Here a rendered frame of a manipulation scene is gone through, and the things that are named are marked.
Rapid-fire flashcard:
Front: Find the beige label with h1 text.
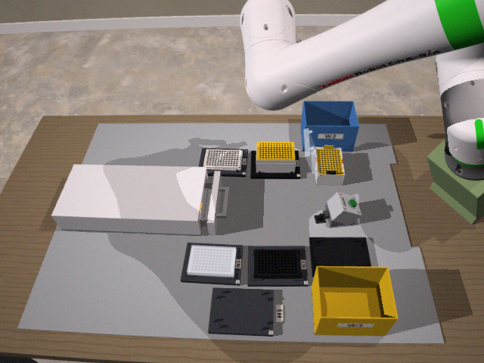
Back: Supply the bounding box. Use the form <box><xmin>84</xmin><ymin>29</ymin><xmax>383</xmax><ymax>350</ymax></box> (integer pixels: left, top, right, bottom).
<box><xmin>276</xmin><ymin>305</ymin><xmax>284</xmax><ymax>322</ymax></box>

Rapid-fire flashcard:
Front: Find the blue open-top bin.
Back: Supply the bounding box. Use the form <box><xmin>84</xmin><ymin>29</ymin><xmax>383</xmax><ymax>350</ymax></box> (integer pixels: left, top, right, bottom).
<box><xmin>301</xmin><ymin>101</ymin><xmax>359</xmax><ymax>152</ymax></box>

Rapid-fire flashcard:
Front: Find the grey bench mat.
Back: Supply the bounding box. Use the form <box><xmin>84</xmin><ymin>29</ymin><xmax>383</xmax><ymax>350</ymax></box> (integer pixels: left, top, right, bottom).
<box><xmin>17</xmin><ymin>123</ymin><xmax>444</xmax><ymax>344</ymax></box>

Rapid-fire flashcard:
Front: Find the yellow open-top box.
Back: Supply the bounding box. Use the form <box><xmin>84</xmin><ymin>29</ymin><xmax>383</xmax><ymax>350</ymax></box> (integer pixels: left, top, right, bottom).
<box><xmin>312</xmin><ymin>266</ymin><xmax>398</xmax><ymax>336</ymax></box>

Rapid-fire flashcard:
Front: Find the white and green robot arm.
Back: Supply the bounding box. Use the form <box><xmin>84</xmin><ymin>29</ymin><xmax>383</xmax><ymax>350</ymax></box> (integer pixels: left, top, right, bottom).
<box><xmin>240</xmin><ymin>0</ymin><xmax>484</xmax><ymax>181</ymax></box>

